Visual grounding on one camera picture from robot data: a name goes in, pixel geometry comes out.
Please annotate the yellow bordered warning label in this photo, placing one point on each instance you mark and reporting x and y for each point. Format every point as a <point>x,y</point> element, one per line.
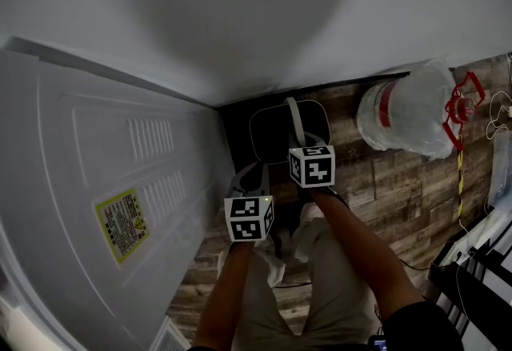
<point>122,225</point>

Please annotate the black metal rack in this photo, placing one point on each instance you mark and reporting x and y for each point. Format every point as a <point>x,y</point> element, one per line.
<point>472,285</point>

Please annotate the white appliance back panel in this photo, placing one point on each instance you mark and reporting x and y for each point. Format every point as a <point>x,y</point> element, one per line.
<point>80,165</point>

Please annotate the person's left forearm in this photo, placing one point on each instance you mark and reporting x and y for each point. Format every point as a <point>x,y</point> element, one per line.
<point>228,289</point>

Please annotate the plastic wrapped water jug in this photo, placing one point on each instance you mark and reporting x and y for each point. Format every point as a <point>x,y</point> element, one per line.
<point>404,113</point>

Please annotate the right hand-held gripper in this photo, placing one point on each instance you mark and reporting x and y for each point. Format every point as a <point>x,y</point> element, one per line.
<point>316,167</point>

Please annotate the wooden floor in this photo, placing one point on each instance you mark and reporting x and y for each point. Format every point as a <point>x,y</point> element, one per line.
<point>384,189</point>

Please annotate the person's right forearm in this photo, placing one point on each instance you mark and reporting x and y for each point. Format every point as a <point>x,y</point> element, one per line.
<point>356,245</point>

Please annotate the person's black sleeve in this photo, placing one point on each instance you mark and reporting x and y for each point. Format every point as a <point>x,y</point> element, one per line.
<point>420,329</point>

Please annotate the white vent grille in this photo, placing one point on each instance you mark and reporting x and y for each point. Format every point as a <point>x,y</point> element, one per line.
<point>172,337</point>

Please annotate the small black device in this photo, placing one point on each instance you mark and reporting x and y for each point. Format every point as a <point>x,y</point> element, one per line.
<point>377,343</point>

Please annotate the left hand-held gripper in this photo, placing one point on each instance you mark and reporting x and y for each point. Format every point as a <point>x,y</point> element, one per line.
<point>248,217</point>

